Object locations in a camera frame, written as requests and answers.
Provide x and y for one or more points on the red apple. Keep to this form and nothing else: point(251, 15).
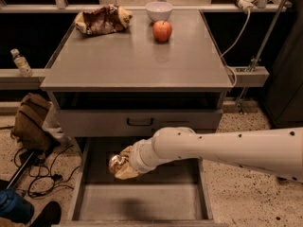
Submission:
point(161, 31)

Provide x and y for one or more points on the white bowl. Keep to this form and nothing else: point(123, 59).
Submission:
point(158, 11)

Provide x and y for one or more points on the crumpled brown chip bag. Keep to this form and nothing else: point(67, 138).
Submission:
point(108, 19)

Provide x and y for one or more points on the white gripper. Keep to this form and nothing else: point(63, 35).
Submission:
point(137, 159)

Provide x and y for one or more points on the metal tripod pole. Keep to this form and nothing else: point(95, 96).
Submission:
point(254, 62)

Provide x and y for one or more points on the grey drawer cabinet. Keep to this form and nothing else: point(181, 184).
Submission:
point(130, 70)

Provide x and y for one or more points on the clear plastic water bottle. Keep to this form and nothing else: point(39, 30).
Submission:
point(21, 63)

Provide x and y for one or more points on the brown backpack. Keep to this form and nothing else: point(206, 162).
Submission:
point(29, 120)

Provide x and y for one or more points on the black shoe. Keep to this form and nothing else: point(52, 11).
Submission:
point(50, 215)

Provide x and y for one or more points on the closed grey top drawer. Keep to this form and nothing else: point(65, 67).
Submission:
point(112, 123)

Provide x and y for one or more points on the open grey middle drawer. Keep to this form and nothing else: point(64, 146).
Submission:
point(173, 195)

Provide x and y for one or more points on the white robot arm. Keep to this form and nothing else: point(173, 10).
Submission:
point(276, 152)

